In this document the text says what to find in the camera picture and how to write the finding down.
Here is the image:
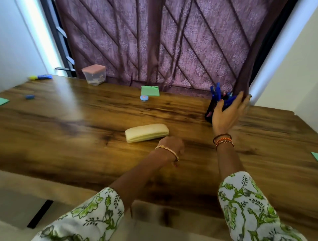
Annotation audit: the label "left floral white green sleeve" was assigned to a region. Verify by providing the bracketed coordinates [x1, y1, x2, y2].
[31, 187, 125, 241]

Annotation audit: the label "black window frame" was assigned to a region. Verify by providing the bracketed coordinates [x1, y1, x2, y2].
[41, 0, 78, 77]
[251, 0, 298, 85]

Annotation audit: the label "purple patterned curtain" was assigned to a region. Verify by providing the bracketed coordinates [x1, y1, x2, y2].
[54, 0, 289, 100]

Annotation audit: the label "wooden desk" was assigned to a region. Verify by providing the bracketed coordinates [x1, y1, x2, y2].
[0, 74, 318, 241]

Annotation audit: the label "person's left forearm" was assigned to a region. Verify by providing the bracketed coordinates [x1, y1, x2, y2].
[109, 146, 174, 212]

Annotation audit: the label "window grille bars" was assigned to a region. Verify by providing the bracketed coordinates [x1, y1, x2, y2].
[56, 24, 75, 65]

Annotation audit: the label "yellow pencil case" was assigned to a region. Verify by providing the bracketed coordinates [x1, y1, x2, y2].
[125, 123, 170, 143]

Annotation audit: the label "brown thread bracelet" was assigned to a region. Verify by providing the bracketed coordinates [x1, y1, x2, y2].
[212, 133, 232, 144]

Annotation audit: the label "bunch of blue pens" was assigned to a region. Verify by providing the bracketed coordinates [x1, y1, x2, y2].
[210, 82, 238, 111]

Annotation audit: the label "black floor strip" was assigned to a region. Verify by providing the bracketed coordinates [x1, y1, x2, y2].
[26, 200, 54, 229]

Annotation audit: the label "person's right forearm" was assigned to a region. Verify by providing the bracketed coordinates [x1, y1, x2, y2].
[216, 141, 246, 185]

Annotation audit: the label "person's left hand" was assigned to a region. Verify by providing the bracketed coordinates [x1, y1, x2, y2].
[158, 136, 186, 156]

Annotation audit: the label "floral white green sleeve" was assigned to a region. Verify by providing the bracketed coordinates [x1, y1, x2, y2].
[218, 171, 308, 241]
[31, 187, 125, 241]

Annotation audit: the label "clear container pink lid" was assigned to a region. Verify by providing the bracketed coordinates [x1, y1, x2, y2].
[81, 64, 107, 86]

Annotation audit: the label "orange thread bracelet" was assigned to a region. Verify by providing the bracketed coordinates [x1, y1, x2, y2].
[215, 138, 235, 149]

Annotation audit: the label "gold bangle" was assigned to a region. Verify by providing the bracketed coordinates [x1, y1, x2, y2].
[155, 145, 180, 163]

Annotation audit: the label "person's right hand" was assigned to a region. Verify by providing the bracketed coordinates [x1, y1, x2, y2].
[212, 91, 251, 136]

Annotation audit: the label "right floral white green sleeve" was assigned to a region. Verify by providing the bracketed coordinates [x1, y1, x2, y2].
[218, 171, 308, 241]

